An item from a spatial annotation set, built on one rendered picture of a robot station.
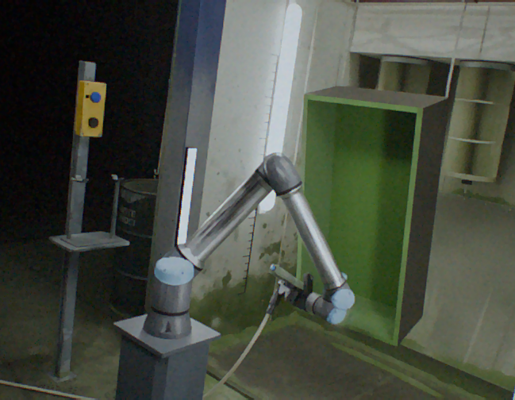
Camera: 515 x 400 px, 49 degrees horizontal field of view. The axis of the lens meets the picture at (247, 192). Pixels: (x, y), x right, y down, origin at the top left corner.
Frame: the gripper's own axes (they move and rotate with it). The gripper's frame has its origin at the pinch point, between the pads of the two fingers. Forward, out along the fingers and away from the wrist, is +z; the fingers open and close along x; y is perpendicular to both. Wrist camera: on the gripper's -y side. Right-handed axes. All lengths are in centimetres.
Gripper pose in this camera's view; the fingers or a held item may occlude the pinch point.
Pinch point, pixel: (282, 282)
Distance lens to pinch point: 272.0
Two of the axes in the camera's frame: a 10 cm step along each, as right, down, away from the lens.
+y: -4.8, 8.6, -1.7
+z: -6.4, -2.1, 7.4
